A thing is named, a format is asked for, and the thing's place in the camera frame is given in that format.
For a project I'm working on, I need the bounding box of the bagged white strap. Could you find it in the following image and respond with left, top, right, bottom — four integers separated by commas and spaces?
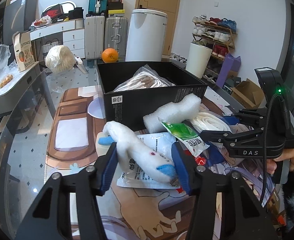
189, 110, 233, 133

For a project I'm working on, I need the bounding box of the green white medicine packet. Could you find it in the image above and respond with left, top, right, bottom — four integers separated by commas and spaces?
158, 118, 209, 157

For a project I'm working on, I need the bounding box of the white blue plush toy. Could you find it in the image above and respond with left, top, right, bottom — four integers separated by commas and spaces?
103, 121, 177, 184

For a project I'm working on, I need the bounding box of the bagged white rope bundle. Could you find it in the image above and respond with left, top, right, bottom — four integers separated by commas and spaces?
113, 64, 176, 93

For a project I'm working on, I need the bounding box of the red balloon glue packet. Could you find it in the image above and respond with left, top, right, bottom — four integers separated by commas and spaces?
194, 155, 207, 166

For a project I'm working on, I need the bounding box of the person's right hand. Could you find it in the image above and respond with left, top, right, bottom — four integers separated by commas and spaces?
267, 149, 294, 174

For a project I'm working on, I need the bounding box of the open cardboard box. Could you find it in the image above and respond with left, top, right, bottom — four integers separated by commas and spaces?
231, 79, 264, 108

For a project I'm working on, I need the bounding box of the purple paper bag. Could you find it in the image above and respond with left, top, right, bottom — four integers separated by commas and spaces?
216, 53, 242, 88

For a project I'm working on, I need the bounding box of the anime printed desk mat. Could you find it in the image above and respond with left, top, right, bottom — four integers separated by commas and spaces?
45, 84, 280, 240

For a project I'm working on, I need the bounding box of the wooden shoe rack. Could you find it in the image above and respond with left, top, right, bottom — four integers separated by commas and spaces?
192, 15, 237, 83

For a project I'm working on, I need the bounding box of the grey side table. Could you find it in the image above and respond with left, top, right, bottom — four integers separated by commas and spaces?
0, 61, 43, 136

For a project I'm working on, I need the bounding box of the black cardboard storage box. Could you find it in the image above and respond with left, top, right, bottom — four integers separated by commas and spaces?
97, 61, 207, 131

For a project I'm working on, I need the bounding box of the white electric kettle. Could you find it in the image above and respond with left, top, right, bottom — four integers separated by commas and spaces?
125, 9, 168, 62

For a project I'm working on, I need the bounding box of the wooden door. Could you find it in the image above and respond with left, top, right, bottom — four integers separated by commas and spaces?
134, 0, 184, 55

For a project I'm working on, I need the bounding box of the clear plastic snack bag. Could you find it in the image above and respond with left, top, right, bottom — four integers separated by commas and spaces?
0, 44, 19, 89

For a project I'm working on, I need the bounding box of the orange fruit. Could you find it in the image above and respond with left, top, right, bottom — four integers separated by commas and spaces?
101, 48, 119, 63

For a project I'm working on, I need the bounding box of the bagged white yarn ball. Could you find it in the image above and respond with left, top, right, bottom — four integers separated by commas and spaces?
45, 45, 76, 74

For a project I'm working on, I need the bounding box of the silver suitcase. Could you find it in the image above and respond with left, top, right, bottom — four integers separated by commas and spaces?
104, 17, 129, 57

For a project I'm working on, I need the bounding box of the printed fruit carton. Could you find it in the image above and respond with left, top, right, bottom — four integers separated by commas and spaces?
12, 32, 35, 72

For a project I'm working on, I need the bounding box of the woven striped basket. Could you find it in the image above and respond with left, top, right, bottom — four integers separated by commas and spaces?
41, 38, 59, 59

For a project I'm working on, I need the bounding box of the white suitcase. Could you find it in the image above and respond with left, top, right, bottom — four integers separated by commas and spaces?
85, 16, 105, 60

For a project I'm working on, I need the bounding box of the white drawer desk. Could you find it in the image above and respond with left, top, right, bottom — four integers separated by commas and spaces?
30, 18, 85, 61

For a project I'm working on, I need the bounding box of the dark grey refrigerator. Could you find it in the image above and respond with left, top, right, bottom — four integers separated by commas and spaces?
3, 0, 37, 46

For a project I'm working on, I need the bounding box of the black handbag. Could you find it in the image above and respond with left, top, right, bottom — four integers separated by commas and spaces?
68, 7, 84, 20

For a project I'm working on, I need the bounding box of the red black shoe bag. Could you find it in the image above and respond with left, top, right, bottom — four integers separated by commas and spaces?
42, 4, 63, 20

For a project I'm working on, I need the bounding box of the white handled knife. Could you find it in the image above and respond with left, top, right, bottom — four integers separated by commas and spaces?
75, 56, 88, 74

